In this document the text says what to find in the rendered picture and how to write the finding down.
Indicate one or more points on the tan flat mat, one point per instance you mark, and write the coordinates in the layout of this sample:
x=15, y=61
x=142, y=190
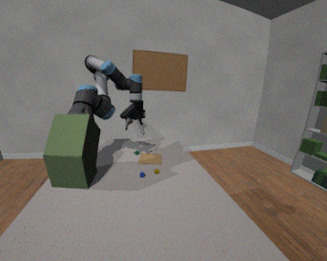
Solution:
x=150, y=158

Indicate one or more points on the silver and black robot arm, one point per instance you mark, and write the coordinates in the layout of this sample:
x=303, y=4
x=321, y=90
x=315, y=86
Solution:
x=88, y=101

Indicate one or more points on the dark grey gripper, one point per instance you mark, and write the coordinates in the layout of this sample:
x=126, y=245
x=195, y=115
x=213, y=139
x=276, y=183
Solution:
x=137, y=114

